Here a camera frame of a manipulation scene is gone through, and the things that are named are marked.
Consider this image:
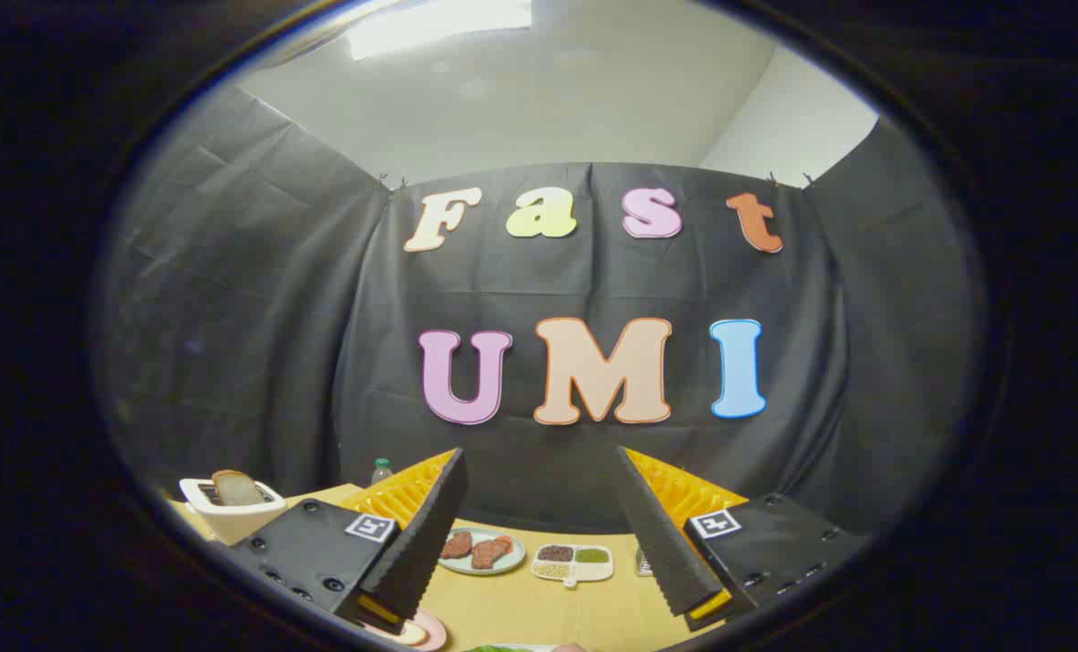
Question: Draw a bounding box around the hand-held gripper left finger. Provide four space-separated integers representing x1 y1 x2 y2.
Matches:
231 446 469 635

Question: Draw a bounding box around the white divided seed dish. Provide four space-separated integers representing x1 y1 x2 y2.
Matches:
531 543 614 590

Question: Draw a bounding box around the bread slice in toaster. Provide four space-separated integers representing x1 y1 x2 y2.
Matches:
212 470 268 506

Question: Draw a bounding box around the pale blue oval plate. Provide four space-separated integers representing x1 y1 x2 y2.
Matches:
437 528 526 576

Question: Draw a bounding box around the white toaster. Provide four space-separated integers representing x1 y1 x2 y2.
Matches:
179 471 287 546

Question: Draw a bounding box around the pink round plate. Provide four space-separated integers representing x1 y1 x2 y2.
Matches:
358 609 448 652

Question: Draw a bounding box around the brown meat patty orange edge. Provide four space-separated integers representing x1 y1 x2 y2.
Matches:
471 535 515 570

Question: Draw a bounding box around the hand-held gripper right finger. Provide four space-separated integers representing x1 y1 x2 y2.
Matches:
616 446 871 632

